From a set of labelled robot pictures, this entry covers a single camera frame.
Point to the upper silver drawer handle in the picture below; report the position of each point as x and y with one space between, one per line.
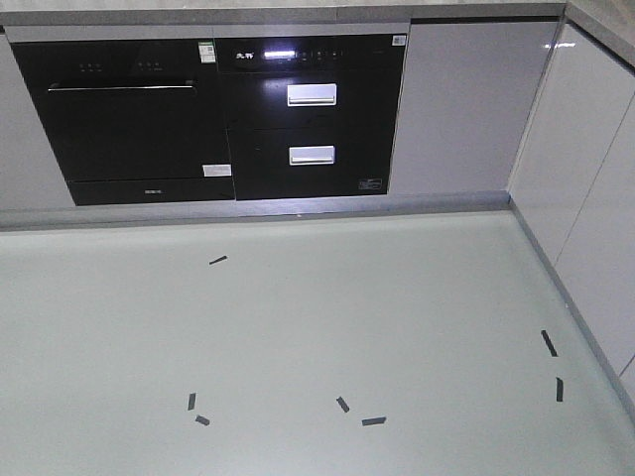
309 95

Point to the silver drawer handle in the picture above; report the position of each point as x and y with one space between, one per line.
312 156
309 95

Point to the lower silver drawer handle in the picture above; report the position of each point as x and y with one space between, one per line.
312 156

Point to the grey cabinet door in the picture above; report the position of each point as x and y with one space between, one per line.
467 92

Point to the black disinfection cabinet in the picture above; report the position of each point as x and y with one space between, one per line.
261 127

